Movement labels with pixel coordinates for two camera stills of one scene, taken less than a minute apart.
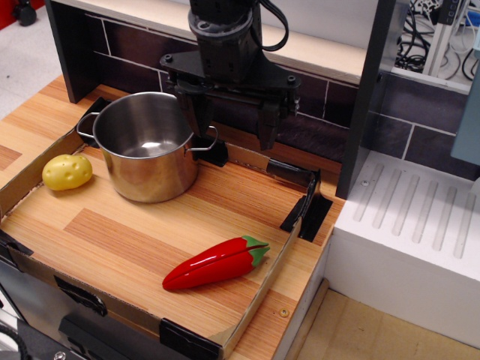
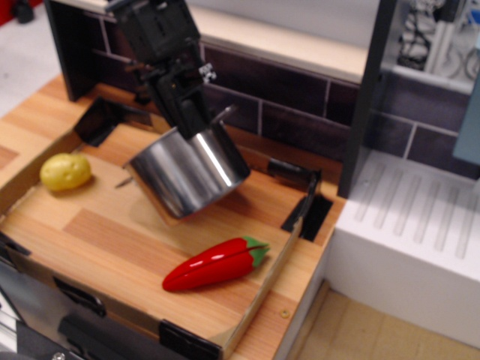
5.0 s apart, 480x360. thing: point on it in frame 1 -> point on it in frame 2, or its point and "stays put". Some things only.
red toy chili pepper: [216, 264] stays put
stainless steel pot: [151, 153] -> [181, 176]
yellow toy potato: [67, 172] stays put
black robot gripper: [235, 63] -> [171, 76]
